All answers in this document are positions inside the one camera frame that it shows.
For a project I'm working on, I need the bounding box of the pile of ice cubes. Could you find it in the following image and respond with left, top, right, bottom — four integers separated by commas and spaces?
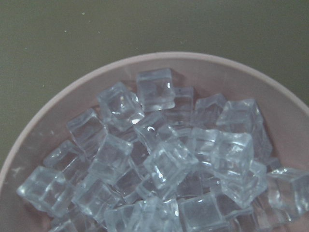
17, 68, 309, 232

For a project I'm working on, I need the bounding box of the pink bowl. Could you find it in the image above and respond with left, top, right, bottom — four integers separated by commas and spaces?
0, 52, 309, 232

